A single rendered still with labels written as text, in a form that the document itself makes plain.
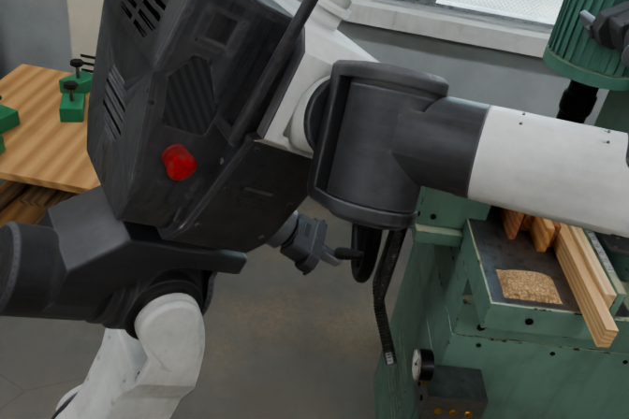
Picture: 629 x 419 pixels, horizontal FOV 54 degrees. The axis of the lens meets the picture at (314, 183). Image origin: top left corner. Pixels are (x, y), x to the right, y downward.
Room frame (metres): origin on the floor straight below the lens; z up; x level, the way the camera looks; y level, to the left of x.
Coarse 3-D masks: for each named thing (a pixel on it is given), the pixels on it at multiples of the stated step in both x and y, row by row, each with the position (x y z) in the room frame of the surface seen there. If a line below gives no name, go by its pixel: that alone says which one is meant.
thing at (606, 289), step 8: (568, 224) 0.96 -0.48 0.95; (576, 232) 0.93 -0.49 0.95; (576, 240) 0.92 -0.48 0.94; (584, 240) 0.91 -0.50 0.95; (584, 248) 0.89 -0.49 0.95; (584, 256) 0.87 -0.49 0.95; (592, 256) 0.87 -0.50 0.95; (592, 264) 0.85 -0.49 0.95; (592, 272) 0.83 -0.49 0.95; (600, 272) 0.83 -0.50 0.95; (600, 280) 0.81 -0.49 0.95; (600, 288) 0.79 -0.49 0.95; (608, 288) 0.79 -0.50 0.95; (608, 296) 0.78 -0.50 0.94; (608, 304) 0.78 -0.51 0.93
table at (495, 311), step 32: (416, 224) 0.99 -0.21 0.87; (480, 224) 0.98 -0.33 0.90; (480, 256) 0.88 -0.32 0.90; (512, 256) 0.90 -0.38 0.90; (544, 256) 0.91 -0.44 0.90; (480, 288) 0.82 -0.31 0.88; (480, 320) 0.77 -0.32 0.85; (512, 320) 0.77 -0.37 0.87; (544, 320) 0.77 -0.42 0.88; (576, 320) 0.77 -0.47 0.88
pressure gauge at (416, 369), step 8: (416, 352) 0.85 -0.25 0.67; (424, 352) 0.83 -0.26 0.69; (416, 360) 0.83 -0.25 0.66; (424, 360) 0.81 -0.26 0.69; (432, 360) 0.81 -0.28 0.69; (416, 368) 0.82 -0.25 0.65; (424, 368) 0.80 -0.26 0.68; (432, 368) 0.80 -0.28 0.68; (416, 376) 0.80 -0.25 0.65; (424, 376) 0.79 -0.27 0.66; (424, 384) 0.82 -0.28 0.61
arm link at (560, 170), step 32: (512, 128) 0.49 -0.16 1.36; (544, 128) 0.49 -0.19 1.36; (576, 128) 0.49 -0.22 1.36; (480, 160) 0.47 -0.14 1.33; (512, 160) 0.47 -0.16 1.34; (544, 160) 0.46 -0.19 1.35; (576, 160) 0.46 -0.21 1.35; (608, 160) 0.45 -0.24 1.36; (480, 192) 0.47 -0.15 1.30; (512, 192) 0.46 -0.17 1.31; (544, 192) 0.45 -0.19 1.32; (576, 192) 0.44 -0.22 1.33; (608, 192) 0.44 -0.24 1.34; (576, 224) 0.45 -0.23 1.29; (608, 224) 0.44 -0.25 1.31
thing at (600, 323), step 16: (560, 240) 0.93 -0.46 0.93; (560, 256) 0.91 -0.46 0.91; (576, 256) 0.87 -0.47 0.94; (576, 272) 0.84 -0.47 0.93; (576, 288) 0.82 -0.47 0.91; (592, 288) 0.80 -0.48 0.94; (592, 304) 0.76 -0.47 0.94; (592, 320) 0.74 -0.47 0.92; (608, 320) 0.73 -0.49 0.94; (592, 336) 0.72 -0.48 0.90; (608, 336) 0.71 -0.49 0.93
